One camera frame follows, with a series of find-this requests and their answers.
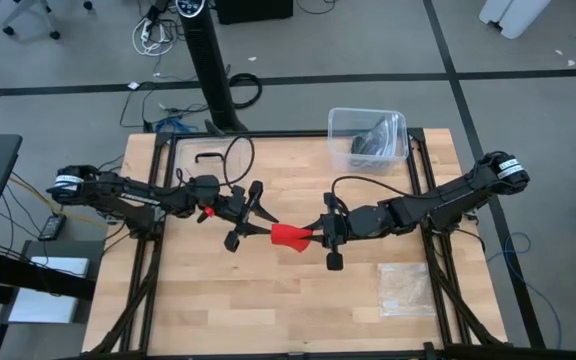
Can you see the small white plug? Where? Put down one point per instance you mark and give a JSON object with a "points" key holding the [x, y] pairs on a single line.
{"points": [[134, 85]]}

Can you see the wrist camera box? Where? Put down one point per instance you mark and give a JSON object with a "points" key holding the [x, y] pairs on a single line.
{"points": [[332, 205], [237, 196]]}

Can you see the white waste bin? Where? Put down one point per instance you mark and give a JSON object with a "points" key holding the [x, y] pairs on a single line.
{"points": [[513, 15]]}

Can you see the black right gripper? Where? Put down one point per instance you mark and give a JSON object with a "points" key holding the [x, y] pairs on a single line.
{"points": [[335, 260]]}

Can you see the black power adapter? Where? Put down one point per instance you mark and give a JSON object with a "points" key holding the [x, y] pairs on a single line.
{"points": [[52, 227]]}

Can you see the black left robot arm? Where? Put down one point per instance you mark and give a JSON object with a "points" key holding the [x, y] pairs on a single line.
{"points": [[133, 196]]}

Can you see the office chair with light base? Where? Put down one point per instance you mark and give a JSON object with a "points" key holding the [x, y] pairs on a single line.
{"points": [[54, 35]]}

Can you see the red elastic bandage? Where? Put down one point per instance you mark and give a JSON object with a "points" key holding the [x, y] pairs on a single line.
{"points": [[288, 235]]}

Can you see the black computer case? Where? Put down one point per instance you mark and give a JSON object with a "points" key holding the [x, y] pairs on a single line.
{"points": [[253, 10]]}

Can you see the clear plastic storage bin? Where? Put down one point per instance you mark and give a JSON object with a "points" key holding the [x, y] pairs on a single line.
{"points": [[340, 130]]}

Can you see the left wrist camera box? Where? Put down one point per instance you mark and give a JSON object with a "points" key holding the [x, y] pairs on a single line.
{"points": [[237, 196]]}

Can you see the clear bags with black items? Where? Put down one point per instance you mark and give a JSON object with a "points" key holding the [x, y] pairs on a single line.
{"points": [[368, 145]]}

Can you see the white flat box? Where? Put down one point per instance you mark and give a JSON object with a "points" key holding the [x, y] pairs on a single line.
{"points": [[43, 305]]}

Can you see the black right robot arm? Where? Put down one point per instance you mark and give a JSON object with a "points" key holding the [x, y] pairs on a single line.
{"points": [[443, 200]]}

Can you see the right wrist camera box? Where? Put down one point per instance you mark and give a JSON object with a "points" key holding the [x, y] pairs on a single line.
{"points": [[332, 205]]}

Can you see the black tower fan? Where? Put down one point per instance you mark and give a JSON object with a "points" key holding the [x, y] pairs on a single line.
{"points": [[208, 60]]}

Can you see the black aluminium table frame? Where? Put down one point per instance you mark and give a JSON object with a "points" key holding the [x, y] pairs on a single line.
{"points": [[288, 133]]}

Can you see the clear zipper bag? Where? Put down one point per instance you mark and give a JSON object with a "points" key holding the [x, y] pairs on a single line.
{"points": [[405, 290]]}

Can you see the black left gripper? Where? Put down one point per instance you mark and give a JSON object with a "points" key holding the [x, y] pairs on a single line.
{"points": [[232, 242]]}

